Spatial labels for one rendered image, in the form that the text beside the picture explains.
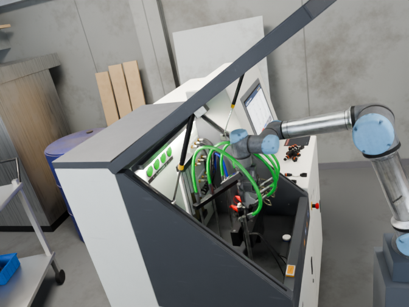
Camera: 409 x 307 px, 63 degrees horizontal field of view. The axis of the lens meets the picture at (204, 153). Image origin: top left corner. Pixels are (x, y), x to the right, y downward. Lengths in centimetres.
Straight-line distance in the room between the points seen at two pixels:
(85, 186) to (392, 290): 126
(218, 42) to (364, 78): 150
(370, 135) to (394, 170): 15
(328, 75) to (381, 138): 258
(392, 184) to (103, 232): 108
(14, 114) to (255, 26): 250
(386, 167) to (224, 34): 255
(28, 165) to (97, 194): 253
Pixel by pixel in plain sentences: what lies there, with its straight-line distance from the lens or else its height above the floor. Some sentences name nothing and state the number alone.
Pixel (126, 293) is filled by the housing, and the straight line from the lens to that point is 165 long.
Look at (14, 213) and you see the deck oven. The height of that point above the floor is 28.
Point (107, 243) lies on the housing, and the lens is 148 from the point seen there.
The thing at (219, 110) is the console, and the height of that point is 143.
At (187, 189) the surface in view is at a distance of 159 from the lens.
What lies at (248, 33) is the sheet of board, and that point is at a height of 162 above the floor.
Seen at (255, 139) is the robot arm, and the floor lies 143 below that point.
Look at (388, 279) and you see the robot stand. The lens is 161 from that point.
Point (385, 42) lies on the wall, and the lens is 371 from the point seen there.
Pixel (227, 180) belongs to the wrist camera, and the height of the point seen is 124.
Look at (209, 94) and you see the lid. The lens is 91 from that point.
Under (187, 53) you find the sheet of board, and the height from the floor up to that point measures 153.
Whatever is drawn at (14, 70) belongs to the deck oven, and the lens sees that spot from 384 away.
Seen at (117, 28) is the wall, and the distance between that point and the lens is 407.
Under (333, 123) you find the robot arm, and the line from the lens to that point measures 132.
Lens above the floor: 192
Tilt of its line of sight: 23 degrees down
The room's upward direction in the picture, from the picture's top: 12 degrees counter-clockwise
